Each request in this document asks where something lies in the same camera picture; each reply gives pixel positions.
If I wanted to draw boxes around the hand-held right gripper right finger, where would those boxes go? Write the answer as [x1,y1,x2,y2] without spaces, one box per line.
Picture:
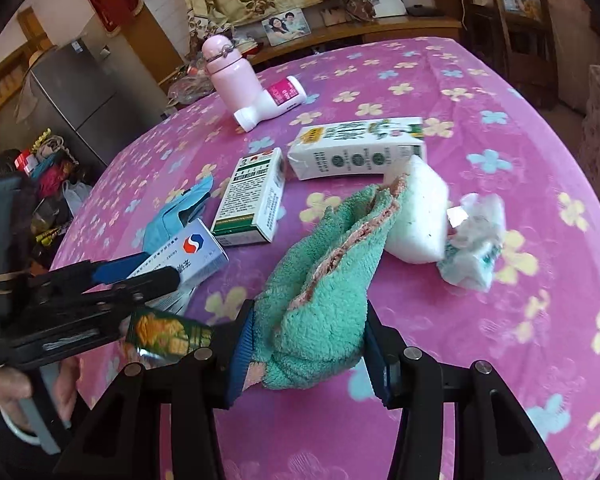
[362,302,563,480]

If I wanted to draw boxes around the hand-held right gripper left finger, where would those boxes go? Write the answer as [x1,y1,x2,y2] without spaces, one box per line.
[54,300,261,480]

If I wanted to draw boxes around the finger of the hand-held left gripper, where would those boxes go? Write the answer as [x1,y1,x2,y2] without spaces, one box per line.
[32,254,151,293]
[45,266,182,311]

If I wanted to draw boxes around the green snack wrapper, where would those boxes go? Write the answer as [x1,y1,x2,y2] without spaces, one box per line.
[125,308,215,361]

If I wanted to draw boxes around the blue white medicine box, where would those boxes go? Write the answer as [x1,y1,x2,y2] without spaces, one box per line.
[127,218,229,311]

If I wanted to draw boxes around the blue plastic wrapper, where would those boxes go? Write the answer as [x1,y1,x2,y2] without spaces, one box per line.
[142,175,216,256]

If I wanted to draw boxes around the green fluffy towel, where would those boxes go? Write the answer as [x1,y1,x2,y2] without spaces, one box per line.
[262,182,411,391]

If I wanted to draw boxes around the green white medicine box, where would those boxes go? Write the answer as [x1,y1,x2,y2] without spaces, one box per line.
[211,147,287,246]

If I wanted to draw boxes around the white sponge block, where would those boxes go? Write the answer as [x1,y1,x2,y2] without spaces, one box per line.
[382,155,451,263]

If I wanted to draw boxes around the white green milk carton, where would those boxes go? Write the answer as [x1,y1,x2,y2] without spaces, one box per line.
[286,117,427,181]

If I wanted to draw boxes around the person's left forearm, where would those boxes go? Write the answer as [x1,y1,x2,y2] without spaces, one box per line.
[0,407,66,466]

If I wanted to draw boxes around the person's left hand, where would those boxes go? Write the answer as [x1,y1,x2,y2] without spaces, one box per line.
[0,355,83,421]

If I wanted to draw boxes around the white plastic bag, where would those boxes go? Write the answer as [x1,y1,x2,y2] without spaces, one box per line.
[62,180,93,216]

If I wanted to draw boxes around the pink floral blanket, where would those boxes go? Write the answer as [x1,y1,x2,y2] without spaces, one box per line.
[50,37,600,480]

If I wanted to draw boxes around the red box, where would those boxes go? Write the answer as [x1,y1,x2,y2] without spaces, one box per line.
[15,149,41,176]

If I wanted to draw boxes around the grey refrigerator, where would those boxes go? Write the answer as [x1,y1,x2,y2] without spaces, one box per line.
[27,37,158,166]

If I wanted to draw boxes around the clear plastic bag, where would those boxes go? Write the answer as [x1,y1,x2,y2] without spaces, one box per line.
[167,57,216,106]

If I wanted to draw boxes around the white bottle with pink label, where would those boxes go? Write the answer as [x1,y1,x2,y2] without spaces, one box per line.
[232,76,307,132]

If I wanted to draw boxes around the framed couple photo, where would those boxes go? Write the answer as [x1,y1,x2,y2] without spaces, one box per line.
[261,8,312,47]

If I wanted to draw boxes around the wooden cabinet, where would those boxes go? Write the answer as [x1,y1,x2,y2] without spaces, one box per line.
[240,15,463,66]

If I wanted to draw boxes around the wooden rack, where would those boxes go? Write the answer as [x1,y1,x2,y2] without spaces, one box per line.
[460,0,561,106]

